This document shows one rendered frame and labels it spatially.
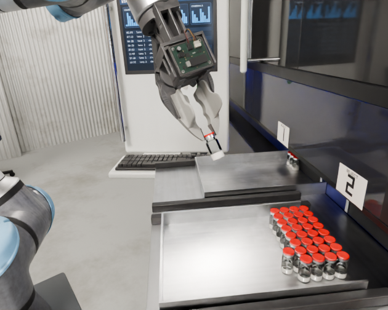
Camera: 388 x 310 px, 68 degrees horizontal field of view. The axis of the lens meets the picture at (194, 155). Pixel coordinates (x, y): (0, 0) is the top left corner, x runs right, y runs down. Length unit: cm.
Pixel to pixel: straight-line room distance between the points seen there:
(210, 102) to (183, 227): 33
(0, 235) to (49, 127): 399
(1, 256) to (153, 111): 95
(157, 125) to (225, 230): 78
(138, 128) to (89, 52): 327
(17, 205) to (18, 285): 15
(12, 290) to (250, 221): 49
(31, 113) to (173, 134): 328
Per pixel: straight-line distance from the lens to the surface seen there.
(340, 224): 77
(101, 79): 463
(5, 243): 55
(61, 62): 447
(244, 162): 105
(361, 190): 61
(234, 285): 57
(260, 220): 73
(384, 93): 55
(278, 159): 109
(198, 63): 45
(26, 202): 67
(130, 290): 184
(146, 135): 138
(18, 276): 59
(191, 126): 48
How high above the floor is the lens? 129
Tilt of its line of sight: 21 degrees down
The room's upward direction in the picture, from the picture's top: 3 degrees counter-clockwise
